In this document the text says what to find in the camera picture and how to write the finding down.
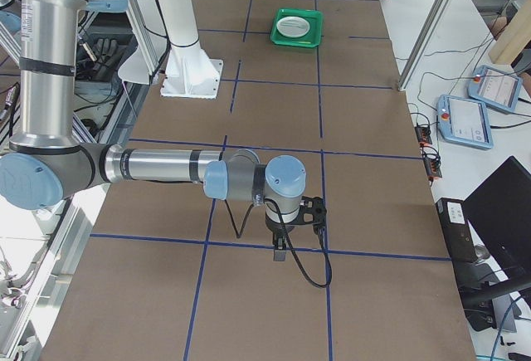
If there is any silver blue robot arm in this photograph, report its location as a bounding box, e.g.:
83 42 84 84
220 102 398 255
1 0 309 251

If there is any white paper sheet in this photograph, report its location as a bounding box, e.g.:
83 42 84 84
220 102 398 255
118 49 168 85

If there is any black monitor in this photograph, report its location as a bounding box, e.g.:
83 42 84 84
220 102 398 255
464 156 530 279

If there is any orange black power strip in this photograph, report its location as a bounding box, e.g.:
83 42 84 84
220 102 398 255
423 154 442 180
414 124 432 146

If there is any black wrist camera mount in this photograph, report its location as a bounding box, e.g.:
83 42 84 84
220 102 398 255
298 196 327 232

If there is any near blue teach pendant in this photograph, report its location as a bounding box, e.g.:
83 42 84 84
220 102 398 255
436 95 494 149

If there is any green plastic tray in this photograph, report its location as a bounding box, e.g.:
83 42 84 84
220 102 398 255
270 8 323 48

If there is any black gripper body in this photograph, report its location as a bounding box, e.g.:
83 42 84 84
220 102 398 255
265 211 297 237

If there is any white round plate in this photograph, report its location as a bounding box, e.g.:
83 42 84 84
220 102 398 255
275 16 310 38

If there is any far blue teach pendant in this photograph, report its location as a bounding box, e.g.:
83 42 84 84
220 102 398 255
467 65 523 114

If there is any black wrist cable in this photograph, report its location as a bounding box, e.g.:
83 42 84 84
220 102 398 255
225 197 334 290

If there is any aluminium frame post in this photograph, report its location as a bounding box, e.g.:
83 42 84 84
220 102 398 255
397 0 452 91

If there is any black computer box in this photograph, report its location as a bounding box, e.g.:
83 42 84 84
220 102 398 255
436 198 478 263

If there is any wooden plank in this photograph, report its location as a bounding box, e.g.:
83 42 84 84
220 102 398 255
489 0 530 65

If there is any blue teach pendant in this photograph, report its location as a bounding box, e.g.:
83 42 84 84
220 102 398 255
467 65 523 114
436 95 494 149

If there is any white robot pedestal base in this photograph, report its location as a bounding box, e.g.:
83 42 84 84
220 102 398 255
158 0 223 100

